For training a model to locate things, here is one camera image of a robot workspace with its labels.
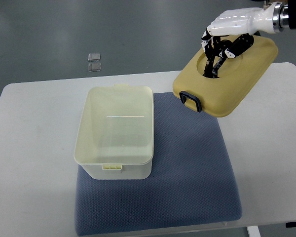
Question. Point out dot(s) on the black bracket under table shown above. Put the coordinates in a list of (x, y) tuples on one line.
[(290, 225)]

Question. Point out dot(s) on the blue grey cushion mat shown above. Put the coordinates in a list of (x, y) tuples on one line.
[(192, 181)]

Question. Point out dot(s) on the upper floor socket plate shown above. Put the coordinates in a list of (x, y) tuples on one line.
[(94, 57)]

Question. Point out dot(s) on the white table leg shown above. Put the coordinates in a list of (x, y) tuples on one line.
[(253, 231)]

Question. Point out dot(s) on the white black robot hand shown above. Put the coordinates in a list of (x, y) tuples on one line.
[(232, 33)]

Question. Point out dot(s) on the yellow box lid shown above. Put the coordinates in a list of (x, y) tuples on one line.
[(236, 77)]

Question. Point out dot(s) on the white storage box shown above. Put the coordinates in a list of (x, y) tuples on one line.
[(115, 139)]

